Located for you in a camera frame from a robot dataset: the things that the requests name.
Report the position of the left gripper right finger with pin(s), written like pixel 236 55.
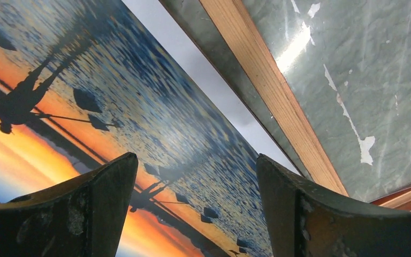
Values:
pixel 306 219

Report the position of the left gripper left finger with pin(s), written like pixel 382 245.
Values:
pixel 82 216

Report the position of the sunset photo print board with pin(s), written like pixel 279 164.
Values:
pixel 82 82

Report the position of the wooden picture frame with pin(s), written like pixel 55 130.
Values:
pixel 267 74

